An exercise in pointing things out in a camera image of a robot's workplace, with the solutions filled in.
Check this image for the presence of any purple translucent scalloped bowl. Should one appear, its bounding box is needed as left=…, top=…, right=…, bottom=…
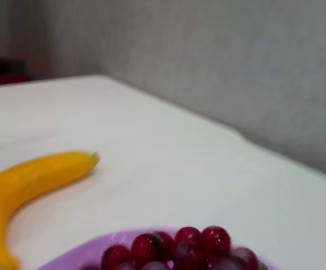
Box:
left=38, top=226, right=279, bottom=270

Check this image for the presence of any yellow plastic banana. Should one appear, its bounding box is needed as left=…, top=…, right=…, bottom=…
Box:
left=0, top=150, right=101, bottom=270

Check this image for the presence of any red purple grape bunch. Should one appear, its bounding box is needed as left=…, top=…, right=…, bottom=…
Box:
left=80, top=226, right=268, bottom=270

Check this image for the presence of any red and black background object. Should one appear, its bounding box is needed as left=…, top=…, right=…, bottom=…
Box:
left=0, top=52, right=31, bottom=86

